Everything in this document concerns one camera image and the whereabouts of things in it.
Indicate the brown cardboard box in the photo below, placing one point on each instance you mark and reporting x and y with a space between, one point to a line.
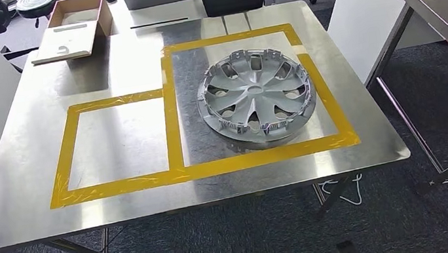
103 13

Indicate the white desk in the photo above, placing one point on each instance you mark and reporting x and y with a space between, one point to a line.
121 19

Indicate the thin black bar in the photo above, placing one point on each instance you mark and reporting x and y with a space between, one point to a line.
159 22

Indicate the steel workbench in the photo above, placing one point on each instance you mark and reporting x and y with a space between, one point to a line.
34 148

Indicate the black round stool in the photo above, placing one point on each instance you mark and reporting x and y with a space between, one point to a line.
38 3

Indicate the silver wheel hubcap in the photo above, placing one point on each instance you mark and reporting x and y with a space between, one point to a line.
256 94

